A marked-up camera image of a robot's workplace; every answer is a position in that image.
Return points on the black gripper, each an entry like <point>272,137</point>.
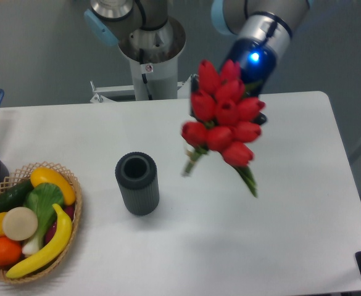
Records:
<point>257,61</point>

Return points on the red tulip bouquet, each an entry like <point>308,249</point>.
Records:
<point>224,124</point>

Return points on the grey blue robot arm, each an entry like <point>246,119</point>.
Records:
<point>276,20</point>

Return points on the dark grey ribbed vase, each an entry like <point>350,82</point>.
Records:
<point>137,178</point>

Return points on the purple red vegetable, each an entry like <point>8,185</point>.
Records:
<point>70,210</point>

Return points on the green bok choy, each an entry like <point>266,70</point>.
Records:
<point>40,201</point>

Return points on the yellow banana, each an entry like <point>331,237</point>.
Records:
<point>49,252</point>

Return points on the woven wicker basket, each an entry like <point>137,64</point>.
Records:
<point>22,174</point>

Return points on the green cucumber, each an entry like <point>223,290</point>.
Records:
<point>15,196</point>

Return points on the beige round disc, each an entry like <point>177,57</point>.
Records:
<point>19,223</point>

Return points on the orange fruit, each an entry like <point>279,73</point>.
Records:
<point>10,251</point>

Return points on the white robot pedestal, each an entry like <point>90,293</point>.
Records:
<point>152,56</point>

